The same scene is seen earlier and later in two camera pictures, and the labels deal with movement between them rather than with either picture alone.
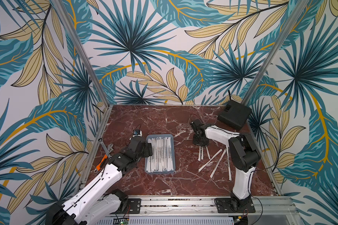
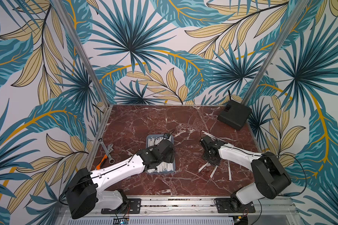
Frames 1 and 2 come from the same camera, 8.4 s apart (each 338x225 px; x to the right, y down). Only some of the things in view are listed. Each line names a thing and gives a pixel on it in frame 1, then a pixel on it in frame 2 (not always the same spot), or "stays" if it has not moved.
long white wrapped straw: [228, 162] stays
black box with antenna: [234, 114] stays
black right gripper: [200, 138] → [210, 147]
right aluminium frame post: [273, 51] stays
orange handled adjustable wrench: [109, 150] stays
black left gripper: [148, 150] → [170, 157]
